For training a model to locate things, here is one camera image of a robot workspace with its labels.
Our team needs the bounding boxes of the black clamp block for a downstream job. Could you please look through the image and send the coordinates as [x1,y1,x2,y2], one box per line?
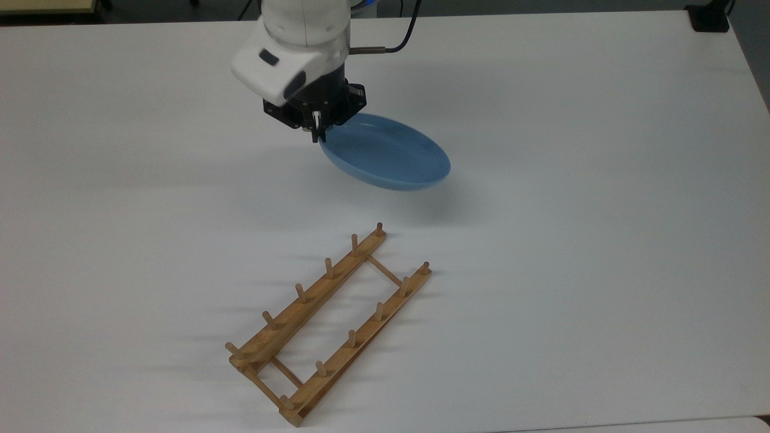
[685,0,736,33]

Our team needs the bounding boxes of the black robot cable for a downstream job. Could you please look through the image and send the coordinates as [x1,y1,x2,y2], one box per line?
[349,0,422,56]

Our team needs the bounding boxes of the yellow wooden side table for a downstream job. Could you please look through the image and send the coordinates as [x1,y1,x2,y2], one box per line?
[0,0,99,17]

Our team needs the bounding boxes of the blue round plate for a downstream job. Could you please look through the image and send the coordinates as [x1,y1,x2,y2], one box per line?
[318,112,452,192]

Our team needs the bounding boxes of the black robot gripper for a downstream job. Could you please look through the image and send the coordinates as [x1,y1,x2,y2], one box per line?
[262,63,367,144]

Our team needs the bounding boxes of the wooden peg plate rack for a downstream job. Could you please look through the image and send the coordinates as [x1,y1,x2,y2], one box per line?
[224,222,433,428]

